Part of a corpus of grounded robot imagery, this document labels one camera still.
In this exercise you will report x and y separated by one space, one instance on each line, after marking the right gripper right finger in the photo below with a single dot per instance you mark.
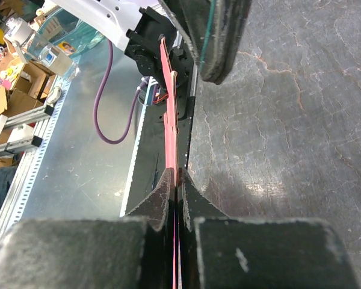
218 251

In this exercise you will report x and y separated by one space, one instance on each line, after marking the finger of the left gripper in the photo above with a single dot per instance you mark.
212 30

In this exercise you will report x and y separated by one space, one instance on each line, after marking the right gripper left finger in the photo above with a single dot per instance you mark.
135 251

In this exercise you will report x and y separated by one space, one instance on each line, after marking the pink paper box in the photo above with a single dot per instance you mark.
171 153

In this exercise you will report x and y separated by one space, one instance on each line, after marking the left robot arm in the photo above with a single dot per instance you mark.
136 27

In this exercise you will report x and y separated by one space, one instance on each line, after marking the slotted cable duct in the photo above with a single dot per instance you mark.
20 190

